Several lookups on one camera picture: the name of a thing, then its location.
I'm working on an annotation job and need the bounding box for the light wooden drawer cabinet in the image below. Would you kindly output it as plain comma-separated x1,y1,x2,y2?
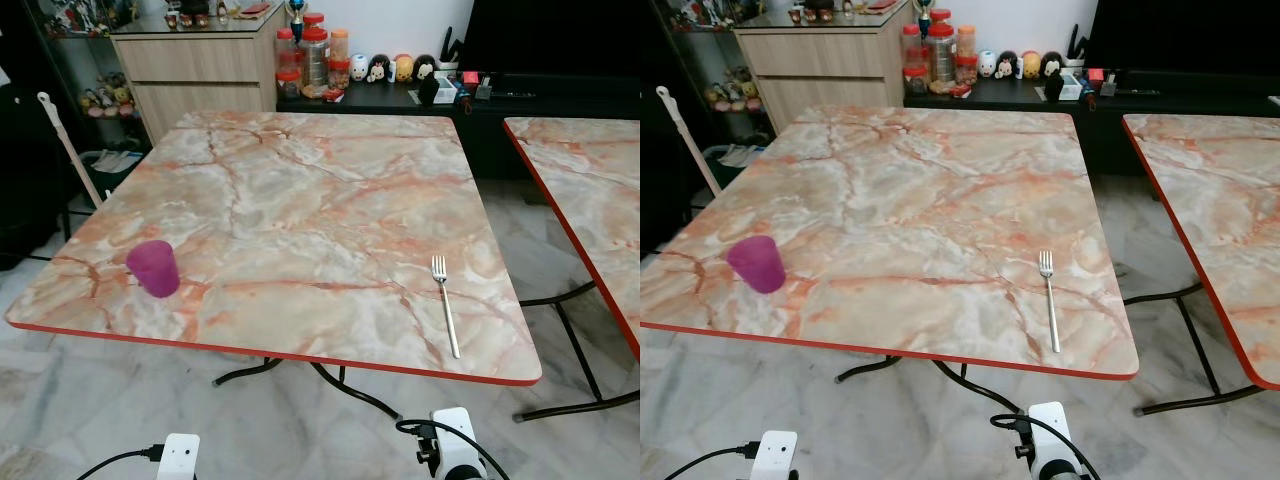
733,5,916,136
108,5,291,146

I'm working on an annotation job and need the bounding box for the black television screen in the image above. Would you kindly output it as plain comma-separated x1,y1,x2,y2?
1085,0,1280,73
455,0,641,76

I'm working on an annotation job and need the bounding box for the white long-handled stick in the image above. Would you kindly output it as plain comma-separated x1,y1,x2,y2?
37,92,106,209
655,86,723,196

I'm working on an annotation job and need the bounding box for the silver metal fork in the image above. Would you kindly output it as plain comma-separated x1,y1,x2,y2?
1038,250,1062,354
431,255,462,360

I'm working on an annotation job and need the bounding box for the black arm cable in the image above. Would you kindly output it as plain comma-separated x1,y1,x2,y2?
395,418,511,480
665,443,763,480
76,445,164,480
990,413,1101,480

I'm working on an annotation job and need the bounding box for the large clear jar red lid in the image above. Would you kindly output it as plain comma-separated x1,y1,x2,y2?
300,27,331,98
926,22,958,93

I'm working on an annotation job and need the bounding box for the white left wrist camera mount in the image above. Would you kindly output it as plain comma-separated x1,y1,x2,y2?
158,433,200,480
757,431,799,480

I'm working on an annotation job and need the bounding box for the black display shelf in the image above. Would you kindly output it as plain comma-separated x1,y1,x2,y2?
645,0,776,186
20,0,151,201

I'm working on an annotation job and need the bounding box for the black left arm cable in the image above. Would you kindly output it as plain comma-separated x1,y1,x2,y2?
76,445,164,480
665,443,763,480

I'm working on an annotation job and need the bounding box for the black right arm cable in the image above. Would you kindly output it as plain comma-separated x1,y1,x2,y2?
395,418,511,480
990,413,1101,480

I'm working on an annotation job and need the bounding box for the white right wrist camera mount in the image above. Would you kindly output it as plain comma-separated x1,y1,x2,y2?
1028,402,1081,480
430,407,488,480

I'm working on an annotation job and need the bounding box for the black low TV console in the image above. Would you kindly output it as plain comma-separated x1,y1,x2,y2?
905,70,1280,176
277,72,641,181

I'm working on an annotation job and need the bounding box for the purple plastic cup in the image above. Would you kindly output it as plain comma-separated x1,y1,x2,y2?
726,236,787,295
126,239,181,299

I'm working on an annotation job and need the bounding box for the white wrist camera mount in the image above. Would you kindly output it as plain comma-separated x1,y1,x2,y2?
757,431,799,480
430,407,488,480
1028,402,1081,480
158,433,200,480

